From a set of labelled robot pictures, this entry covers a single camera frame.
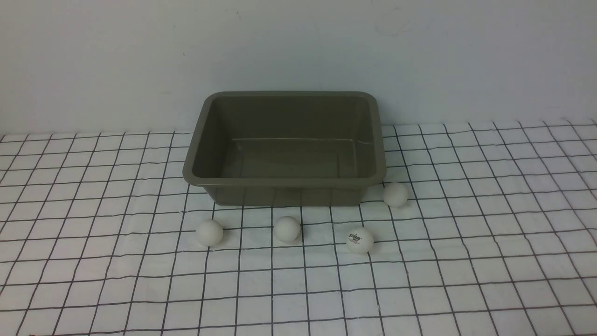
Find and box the olive green plastic bin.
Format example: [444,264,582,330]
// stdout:
[182,91,387,207]

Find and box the white ping-pong ball with logo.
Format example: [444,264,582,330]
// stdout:
[346,227,375,254]

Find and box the white grid-pattern tablecloth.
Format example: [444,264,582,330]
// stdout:
[0,120,597,336]

